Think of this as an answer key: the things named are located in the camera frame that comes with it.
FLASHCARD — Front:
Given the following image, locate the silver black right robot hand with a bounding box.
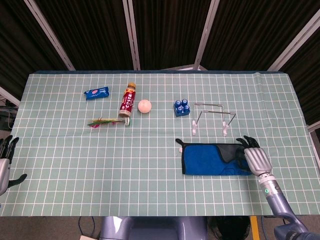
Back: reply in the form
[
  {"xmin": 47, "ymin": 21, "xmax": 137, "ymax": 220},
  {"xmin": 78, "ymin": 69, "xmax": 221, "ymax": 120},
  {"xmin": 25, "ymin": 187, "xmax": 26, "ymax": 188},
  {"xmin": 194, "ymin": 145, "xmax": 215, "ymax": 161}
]
[{"xmin": 234, "ymin": 135, "xmax": 273, "ymax": 177}]

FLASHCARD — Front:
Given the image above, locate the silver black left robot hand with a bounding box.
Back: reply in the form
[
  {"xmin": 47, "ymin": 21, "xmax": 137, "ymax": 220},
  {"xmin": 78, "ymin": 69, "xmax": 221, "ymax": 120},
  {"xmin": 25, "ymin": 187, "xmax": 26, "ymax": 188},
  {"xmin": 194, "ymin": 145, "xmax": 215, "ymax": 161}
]
[{"xmin": 0, "ymin": 135, "xmax": 28, "ymax": 197}]

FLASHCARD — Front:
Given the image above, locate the black and blue cloth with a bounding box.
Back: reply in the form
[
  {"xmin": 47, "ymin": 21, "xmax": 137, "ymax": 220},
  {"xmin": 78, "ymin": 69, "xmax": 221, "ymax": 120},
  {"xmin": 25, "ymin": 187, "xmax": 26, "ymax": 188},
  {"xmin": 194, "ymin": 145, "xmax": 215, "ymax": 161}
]
[{"xmin": 175, "ymin": 138, "xmax": 253, "ymax": 176}]

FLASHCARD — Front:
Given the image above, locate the green gridded cutting mat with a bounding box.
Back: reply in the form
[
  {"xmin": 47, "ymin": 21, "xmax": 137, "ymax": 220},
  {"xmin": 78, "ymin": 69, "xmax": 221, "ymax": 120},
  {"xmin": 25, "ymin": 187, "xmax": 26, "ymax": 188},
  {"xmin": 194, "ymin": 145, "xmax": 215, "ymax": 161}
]
[{"xmin": 0, "ymin": 72, "xmax": 320, "ymax": 217}]

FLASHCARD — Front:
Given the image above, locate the pale pink ball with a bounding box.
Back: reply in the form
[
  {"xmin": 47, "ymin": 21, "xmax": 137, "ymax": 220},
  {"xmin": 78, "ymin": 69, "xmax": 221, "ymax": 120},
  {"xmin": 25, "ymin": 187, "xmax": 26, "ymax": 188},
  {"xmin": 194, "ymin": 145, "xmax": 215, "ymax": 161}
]
[{"xmin": 137, "ymin": 99, "xmax": 152, "ymax": 114}]

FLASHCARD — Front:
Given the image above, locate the black bundle under table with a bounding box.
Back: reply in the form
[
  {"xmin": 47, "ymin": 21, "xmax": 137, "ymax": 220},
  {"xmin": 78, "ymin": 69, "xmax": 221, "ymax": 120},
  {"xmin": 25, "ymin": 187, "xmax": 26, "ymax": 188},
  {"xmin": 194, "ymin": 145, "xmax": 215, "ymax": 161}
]
[{"xmin": 207, "ymin": 216, "xmax": 251, "ymax": 240}]

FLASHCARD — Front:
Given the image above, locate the blue toy building brick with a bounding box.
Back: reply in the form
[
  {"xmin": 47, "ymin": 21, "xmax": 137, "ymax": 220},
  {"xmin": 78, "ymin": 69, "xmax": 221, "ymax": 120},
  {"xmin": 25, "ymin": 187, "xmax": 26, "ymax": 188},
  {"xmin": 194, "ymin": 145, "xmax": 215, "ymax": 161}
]
[{"xmin": 173, "ymin": 98, "xmax": 191, "ymax": 118}]

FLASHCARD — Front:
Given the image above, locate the dark partition panel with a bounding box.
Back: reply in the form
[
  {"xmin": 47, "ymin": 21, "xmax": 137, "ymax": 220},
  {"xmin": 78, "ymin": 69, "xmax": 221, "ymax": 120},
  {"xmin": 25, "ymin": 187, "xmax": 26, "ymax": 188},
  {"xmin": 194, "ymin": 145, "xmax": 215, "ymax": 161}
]
[
  {"xmin": 131, "ymin": 0, "xmax": 213, "ymax": 71},
  {"xmin": 0, "ymin": 0, "xmax": 69, "ymax": 101},
  {"xmin": 33, "ymin": 0, "xmax": 136, "ymax": 71},
  {"xmin": 199, "ymin": 0, "xmax": 320, "ymax": 72},
  {"xmin": 279, "ymin": 37, "xmax": 320, "ymax": 126}
]

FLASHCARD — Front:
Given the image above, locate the green pink feather shuttlecock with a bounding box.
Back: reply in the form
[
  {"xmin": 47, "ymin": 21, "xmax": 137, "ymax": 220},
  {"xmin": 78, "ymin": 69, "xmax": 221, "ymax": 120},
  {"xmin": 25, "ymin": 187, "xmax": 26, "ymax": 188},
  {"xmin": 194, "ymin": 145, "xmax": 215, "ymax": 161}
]
[{"xmin": 87, "ymin": 116, "xmax": 132, "ymax": 129}]

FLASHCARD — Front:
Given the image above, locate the white partition foot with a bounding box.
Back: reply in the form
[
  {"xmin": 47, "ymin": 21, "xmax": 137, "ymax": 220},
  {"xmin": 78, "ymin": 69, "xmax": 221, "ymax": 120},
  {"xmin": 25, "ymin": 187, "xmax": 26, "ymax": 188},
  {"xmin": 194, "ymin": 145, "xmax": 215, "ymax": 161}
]
[{"xmin": 174, "ymin": 64, "xmax": 209, "ymax": 72}]

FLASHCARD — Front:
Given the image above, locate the blue snack packet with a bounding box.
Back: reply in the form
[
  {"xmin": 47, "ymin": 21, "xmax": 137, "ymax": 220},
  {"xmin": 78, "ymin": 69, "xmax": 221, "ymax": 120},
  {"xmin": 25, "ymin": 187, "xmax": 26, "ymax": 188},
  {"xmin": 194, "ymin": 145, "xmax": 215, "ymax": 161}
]
[{"xmin": 83, "ymin": 86, "xmax": 111, "ymax": 101}]

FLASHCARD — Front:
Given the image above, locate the grey-blue robot torso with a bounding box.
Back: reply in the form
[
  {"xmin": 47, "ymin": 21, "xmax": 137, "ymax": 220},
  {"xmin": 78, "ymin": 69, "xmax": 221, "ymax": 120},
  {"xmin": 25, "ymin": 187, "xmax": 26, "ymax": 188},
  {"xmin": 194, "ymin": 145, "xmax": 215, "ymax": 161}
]
[{"xmin": 99, "ymin": 215, "xmax": 209, "ymax": 240}]

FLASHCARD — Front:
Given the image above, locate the red Costa drink bottle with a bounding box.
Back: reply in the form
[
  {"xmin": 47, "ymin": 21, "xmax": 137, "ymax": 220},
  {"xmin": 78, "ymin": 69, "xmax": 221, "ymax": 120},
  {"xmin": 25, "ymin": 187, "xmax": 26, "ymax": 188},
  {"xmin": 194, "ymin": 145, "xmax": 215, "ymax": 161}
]
[{"xmin": 118, "ymin": 82, "xmax": 137, "ymax": 118}]

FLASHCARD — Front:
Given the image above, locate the black device with cables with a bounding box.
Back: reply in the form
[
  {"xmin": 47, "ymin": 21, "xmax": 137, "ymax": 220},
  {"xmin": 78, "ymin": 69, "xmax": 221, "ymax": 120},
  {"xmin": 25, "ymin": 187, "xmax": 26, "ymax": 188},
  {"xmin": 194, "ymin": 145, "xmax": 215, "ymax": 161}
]
[{"xmin": 0, "ymin": 98, "xmax": 19, "ymax": 131}]

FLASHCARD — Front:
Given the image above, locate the metal wire rack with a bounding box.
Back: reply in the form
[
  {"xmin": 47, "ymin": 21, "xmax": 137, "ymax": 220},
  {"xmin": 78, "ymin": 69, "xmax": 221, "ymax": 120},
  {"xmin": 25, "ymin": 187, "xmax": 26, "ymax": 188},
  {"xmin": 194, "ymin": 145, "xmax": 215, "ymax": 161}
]
[{"xmin": 191, "ymin": 102, "xmax": 237, "ymax": 137}]

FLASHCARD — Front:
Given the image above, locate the dark floor cable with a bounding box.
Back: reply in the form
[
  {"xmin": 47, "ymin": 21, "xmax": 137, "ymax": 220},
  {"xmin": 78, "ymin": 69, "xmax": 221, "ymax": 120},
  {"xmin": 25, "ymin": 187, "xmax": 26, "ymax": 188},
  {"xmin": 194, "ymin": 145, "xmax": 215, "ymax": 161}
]
[{"xmin": 77, "ymin": 216, "xmax": 97, "ymax": 237}]

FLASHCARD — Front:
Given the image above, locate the white partition frame post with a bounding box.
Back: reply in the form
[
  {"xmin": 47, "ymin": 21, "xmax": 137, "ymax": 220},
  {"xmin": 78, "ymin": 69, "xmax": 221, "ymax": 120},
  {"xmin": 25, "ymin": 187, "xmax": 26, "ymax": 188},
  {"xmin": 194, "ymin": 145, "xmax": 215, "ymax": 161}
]
[
  {"xmin": 266, "ymin": 11, "xmax": 320, "ymax": 72},
  {"xmin": 23, "ymin": 0, "xmax": 76, "ymax": 71},
  {"xmin": 121, "ymin": 0, "xmax": 141, "ymax": 71},
  {"xmin": 193, "ymin": 0, "xmax": 221, "ymax": 71}
]

